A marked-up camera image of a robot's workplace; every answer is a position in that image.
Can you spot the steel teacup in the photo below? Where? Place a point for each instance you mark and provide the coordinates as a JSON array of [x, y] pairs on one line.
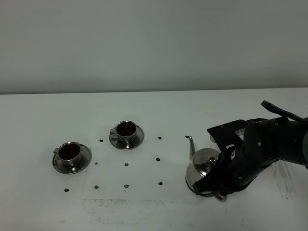
[[68, 153], [125, 131]]

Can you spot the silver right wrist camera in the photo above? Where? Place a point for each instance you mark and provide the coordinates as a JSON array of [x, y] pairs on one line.
[[229, 133]]

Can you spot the stainless steel teapot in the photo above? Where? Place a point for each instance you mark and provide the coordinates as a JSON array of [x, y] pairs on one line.
[[201, 163]]

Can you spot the steel saucer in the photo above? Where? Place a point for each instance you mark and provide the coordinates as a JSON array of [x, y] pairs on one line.
[[85, 161], [126, 143]]

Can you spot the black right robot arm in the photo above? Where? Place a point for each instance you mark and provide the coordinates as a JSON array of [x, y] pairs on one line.
[[285, 137]]

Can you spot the steel teacup near left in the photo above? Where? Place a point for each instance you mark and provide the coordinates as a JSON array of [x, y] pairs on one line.
[[68, 153]]

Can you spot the steel teacup far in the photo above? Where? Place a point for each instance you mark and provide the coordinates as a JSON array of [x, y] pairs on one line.
[[125, 131]]

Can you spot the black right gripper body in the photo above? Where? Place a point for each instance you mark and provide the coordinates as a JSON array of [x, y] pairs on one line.
[[239, 166]]

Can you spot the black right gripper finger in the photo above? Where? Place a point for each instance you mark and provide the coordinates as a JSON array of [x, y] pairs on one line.
[[209, 183]]

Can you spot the steel saucer near left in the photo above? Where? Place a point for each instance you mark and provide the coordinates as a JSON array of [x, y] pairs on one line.
[[85, 161]]

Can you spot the steel saucer far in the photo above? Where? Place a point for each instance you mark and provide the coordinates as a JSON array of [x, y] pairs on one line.
[[126, 143]]

